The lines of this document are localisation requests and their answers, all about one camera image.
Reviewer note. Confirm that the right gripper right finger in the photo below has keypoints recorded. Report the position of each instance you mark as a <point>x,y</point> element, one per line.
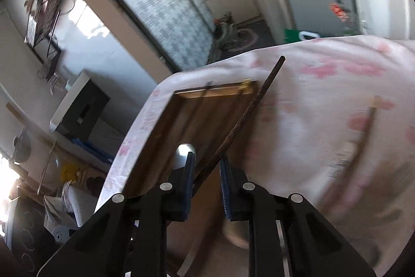
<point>285,234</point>

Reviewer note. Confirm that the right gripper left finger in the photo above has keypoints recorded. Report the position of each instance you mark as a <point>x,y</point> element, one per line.
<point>127,235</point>

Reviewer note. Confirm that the white ceramic soup spoon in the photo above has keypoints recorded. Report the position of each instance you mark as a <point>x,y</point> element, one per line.
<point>341,162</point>

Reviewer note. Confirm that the plain dark chopstick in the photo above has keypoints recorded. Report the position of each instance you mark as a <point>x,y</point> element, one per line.
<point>230,138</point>

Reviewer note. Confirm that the large steel spoon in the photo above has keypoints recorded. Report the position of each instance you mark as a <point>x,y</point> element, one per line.
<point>181,154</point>

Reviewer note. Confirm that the gold dark chopstick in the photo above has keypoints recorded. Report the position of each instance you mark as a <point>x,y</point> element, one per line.
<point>247,86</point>

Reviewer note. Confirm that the pink patterned tablecloth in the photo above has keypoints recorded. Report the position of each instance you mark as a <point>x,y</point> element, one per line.
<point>301,124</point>

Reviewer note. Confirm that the brown wooden tray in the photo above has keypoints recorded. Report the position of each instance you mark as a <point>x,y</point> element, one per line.
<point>202,122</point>

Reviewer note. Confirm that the wire wall shelf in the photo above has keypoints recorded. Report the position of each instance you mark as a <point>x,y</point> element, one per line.
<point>42,19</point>

